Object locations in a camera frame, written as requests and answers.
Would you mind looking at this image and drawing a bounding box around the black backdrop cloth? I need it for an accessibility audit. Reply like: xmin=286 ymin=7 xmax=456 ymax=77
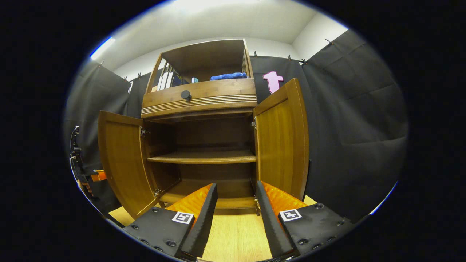
xmin=64 ymin=29 xmax=408 ymax=222

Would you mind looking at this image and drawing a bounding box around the wooden cabinet drawer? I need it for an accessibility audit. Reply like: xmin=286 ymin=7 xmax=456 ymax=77
xmin=141 ymin=78 xmax=258 ymax=119

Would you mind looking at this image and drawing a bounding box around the blue towel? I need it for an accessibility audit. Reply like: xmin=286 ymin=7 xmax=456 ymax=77
xmin=210 ymin=72 xmax=248 ymax=81

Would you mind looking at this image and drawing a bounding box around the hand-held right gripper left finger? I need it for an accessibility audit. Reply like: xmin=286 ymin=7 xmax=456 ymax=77
xmin=121 ymin=183 xmax=218 ymax=259

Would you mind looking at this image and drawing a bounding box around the wooden inner cabinet shelf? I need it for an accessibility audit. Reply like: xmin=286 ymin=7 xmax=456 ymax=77
xmin=147 ymin=150 xmax=256 ymax=164

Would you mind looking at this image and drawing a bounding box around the wooden double-door shoe cabinet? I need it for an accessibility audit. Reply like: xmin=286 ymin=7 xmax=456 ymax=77
xmin=98 ymin=39 xmax=310 ymax=219

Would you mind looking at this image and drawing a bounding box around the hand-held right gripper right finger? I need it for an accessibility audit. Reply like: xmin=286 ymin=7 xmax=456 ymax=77
xmin=256 ymin=181 xmax=356 ymax=259

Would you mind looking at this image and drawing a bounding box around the ceiling light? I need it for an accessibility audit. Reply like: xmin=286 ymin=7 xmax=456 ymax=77
xmin=90 ymin=36 xmax=116 ymax=60

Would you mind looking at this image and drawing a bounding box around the wooden cabinet door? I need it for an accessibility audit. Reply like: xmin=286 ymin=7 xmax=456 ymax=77
xmin=98 ymin=110 xmax=161 ymax=219
xmin=254 ymin=78 xmax=310 ymax=201

